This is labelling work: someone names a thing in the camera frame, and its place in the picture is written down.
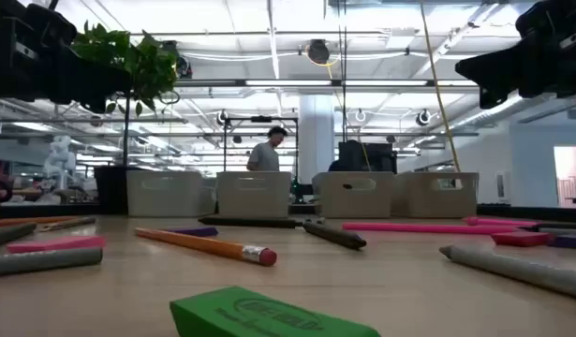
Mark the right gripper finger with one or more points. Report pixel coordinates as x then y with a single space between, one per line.
498 65
507 95

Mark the dark pencil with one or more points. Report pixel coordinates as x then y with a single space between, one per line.
67 224

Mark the black pen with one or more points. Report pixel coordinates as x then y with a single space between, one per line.
559 225
245 222

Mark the pink eraser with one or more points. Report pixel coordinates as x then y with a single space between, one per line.
58 244

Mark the red eraser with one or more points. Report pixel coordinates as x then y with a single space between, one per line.
521 239

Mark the grey screw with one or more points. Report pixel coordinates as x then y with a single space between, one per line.
564 231

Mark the grey crayon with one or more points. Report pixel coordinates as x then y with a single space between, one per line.
44 261
320 221
11 234
526 273

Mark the blue eraser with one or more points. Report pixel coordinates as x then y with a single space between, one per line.
571 242

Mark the purple eraser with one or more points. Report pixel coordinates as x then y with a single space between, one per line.
198 231

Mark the orange pencil with pink eraser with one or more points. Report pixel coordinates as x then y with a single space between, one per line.
208 245

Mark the dark grey pen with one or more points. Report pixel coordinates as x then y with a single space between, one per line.
334 235

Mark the green eraser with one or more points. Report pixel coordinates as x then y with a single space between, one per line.
250 318

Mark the potted green tree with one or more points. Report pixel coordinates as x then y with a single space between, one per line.
142 70

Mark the white robot figure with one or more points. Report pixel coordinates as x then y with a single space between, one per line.
60 159

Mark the ceiling light strip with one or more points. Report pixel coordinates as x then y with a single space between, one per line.
386 83
287 83

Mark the white plastic bin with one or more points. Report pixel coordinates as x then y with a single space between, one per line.
432 203
252 201
166 196
353 203

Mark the black monitor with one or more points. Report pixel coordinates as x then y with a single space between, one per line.
367 156

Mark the person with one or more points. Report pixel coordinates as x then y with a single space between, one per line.
265 156

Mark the white pillar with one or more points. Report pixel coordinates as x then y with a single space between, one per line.
315 140

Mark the silver ventilation duct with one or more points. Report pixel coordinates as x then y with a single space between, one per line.
484 117

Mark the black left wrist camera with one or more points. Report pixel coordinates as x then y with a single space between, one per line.
51 25

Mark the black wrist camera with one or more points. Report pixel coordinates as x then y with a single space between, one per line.
536 19
51 25

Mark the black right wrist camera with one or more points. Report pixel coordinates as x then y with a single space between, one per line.
536 19

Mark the black camera rig frame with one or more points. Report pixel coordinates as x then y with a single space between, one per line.
261 119

